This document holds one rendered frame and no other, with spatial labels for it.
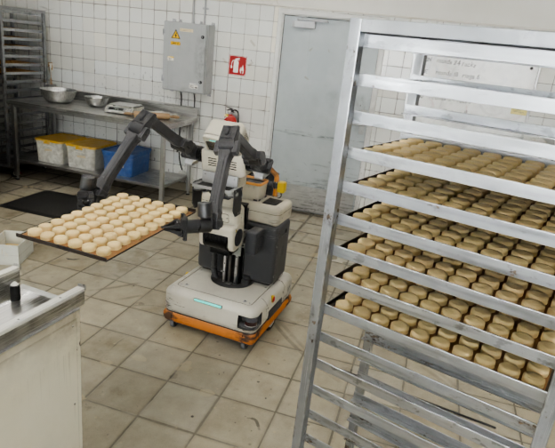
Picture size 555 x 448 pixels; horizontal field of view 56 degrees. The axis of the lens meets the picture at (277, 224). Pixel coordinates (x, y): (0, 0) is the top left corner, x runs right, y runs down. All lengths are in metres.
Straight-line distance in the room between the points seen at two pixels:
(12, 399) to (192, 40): 4.56
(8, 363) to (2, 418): 0.17
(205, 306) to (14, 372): 1.62
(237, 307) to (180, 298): 0.37
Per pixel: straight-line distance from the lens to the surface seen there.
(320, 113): 5.63
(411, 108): 1.74
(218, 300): 3.17
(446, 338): 1.50
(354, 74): 1.32
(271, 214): 3.17
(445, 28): 1.24
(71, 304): 1.88
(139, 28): 6.34
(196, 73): 5.80
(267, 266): 3.30
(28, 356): 1.80
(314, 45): 5.62
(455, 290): 1.34
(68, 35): 6.86
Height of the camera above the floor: 1.74
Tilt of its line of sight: 19 degrees down
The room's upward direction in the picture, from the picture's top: 6 degrees clockwise
